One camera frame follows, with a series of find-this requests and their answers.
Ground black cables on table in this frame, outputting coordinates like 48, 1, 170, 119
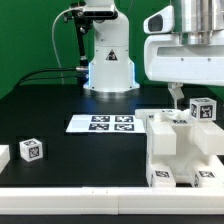
14, 66, 89, 88

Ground white thin cable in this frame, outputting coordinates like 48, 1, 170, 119
51, 7, 79, 85

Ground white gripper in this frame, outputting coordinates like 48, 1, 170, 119
144, 32, 224, 108

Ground white fence bar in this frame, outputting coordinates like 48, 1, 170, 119
0, 145, 10, 173
0, 187, 224, 215

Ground white chair seat part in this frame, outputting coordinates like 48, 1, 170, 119
167, 120, 200, 183

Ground white paper tag sheet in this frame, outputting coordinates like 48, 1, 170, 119
66, 115, 145, 133

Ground white tagged cube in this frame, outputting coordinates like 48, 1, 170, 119
19, 138, 43, 162
190, 97, 217, 121

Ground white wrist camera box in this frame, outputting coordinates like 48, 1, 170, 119
143, 5, 174, 34

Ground black camera stand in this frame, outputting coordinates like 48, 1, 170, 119
64, 2, 118, 84

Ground white front fence bar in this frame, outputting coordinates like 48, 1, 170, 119
0, 187, 224, 215

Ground white chair side plank front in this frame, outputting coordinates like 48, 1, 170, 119
135, 109, 188, 187

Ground white left fence bar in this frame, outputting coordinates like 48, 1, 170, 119
0, 145, 10, 173

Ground white chair side plank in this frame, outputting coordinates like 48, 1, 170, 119
135, 109, 188, 187
189, 119, 224, 188

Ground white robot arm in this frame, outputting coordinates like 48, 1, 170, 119
83, 0, 224, 100

